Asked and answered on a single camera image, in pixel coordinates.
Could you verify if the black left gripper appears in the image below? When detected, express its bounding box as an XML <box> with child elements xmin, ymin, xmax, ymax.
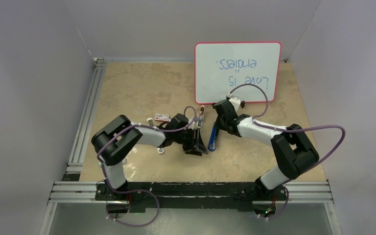
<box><xmin>173</xmin><ymin>128</ymin><xmax>207</xmax><ymax>155</ymax></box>

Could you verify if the blue lighter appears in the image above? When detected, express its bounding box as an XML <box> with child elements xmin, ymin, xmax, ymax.
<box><xmin>208</xmin><ymin>123</ymin><xmax>219</xmax><ymax>152</ymax></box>

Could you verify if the pink white eraser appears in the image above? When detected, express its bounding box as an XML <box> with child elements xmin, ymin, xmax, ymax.
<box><xmin>197</xmin><ymin>105</ymin><xmax>205</xmax><ymax>128</ymax></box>

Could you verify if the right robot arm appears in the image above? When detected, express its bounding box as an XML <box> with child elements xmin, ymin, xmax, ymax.
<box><xmin>212</xmin><ymin>97</ymin><xmax>319</xmax><ymax>199</ymax></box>

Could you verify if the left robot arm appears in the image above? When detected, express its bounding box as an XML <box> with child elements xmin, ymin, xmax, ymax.
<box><xmin>91</xmin><ymin>113</ymin><xmax>208</xmax><ymax>200</ymax></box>

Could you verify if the pink framed whiteboard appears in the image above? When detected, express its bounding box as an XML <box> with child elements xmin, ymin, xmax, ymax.
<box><xmin>194</xmin><ymin>41</ymin><xmax>282</xmax><ymax>104</ymax></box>

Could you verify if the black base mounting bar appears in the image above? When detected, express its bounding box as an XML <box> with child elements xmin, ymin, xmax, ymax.
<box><xmin>94</xmin><ymin>182</ymin><xmax>286</xmax><ymax>213</ymax></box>

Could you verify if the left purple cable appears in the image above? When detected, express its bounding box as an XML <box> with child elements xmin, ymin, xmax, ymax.
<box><xmin>96</xmin><ymin>106</ymin><xmax>162</xmax><ymax>227</ymax></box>

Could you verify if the purple cable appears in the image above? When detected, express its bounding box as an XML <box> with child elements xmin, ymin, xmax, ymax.
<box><xmin>96</xmin><ymin>106</ymin><xmax>162</xmax><ymax>227</ymax></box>
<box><xmin>227</xmin><ymin>83</ymin><xmax>346</xmax><ymax>220</ymax></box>

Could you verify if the front aluminium rail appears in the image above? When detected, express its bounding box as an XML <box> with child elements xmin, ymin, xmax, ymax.
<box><xmin>49</xmin><ymin>182</ymin><xmax>333</xmax><ymax>203</ymax></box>

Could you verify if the aluminium rail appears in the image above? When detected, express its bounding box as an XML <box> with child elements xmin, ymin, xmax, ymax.
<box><xmin>49</xmin><ymin>182</ymin><xmax>333</xmax><ymax>203</ymax></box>
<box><xmin>66</xmin><ymin>58</ymin><xmax>108</xmax><ymax>173</ymax></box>

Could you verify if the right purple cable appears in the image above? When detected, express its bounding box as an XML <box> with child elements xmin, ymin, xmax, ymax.
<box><xmin>227</xmin><ymin>83</ymin><xmax>346</xmax><ymax>220</ymax></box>

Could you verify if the left aluminium rail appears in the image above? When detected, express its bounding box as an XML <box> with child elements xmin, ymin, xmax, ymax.
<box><xmin>66</xmin><ymin>58</ymin><xmax>108</xmax><ymax>173</ymax></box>

